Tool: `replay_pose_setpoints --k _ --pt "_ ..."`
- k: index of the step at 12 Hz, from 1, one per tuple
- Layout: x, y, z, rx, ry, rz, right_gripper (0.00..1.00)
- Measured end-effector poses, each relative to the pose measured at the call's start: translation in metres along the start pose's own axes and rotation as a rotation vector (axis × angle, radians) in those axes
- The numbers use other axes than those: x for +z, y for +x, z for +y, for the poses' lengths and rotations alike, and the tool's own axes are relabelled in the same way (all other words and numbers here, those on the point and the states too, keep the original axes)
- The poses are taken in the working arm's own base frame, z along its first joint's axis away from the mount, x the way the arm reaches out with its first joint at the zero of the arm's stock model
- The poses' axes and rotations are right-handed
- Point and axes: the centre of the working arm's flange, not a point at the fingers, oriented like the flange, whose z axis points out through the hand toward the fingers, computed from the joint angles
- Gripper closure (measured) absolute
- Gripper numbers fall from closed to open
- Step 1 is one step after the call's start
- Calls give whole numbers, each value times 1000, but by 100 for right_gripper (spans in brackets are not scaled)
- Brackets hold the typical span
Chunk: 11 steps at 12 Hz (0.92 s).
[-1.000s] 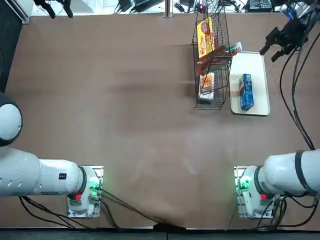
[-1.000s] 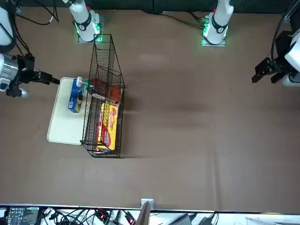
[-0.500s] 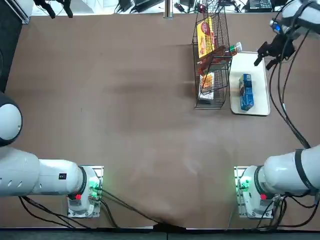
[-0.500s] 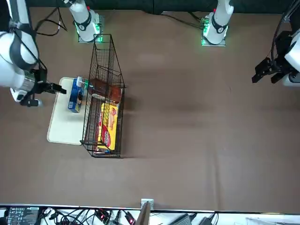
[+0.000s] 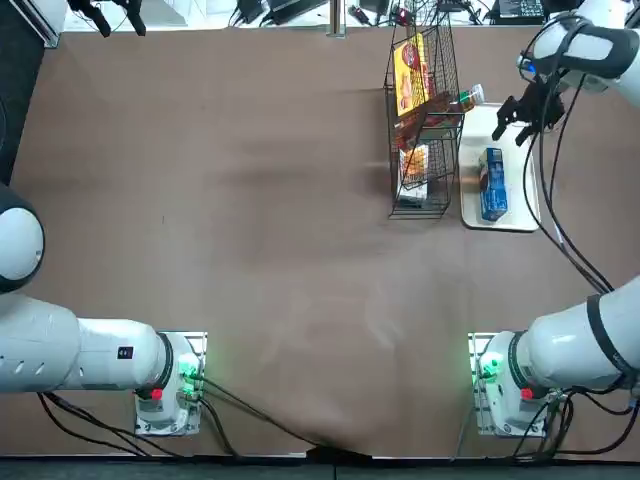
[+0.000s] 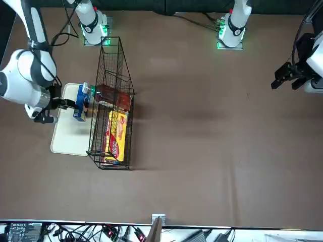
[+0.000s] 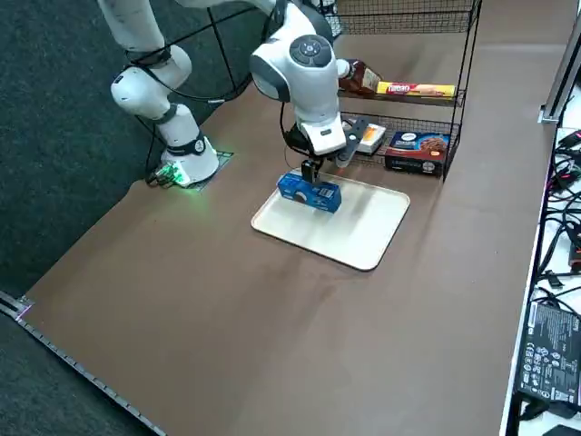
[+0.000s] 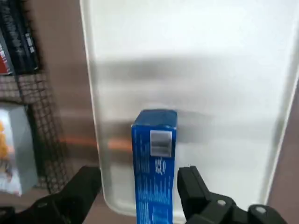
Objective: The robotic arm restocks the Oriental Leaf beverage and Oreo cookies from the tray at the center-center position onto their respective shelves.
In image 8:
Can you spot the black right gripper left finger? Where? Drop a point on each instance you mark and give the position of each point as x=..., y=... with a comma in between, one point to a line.
x=77, y=191

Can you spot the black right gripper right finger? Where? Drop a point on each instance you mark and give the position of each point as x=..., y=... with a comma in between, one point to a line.
x=194, y=193

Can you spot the blue Oreo cookie box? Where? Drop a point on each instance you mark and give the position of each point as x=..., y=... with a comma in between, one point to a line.
x=154, y=182

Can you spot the white plastic tray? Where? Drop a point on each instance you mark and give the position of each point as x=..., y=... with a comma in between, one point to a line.
x=187, y=58

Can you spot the white Franzzi biscuit box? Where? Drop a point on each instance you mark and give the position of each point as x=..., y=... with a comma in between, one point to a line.
x=16, y=151

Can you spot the blue brown Chocofello cookie box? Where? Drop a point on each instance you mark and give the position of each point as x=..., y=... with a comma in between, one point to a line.
x=16, y=42

